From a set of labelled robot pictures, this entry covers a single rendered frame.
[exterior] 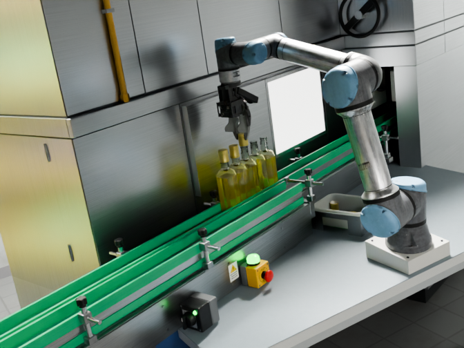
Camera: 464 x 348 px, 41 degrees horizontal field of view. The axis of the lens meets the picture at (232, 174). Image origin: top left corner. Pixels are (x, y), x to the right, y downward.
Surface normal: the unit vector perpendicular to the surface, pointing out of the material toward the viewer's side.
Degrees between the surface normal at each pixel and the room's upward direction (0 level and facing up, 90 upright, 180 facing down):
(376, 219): 100
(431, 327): 0
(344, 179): 90
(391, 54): 90
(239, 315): 0
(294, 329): 0
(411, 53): 90
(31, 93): 90
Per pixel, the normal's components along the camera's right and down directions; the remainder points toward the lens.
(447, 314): -0.14, -0.95
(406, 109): -0.62, 0.31
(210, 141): 0.76, 0.08
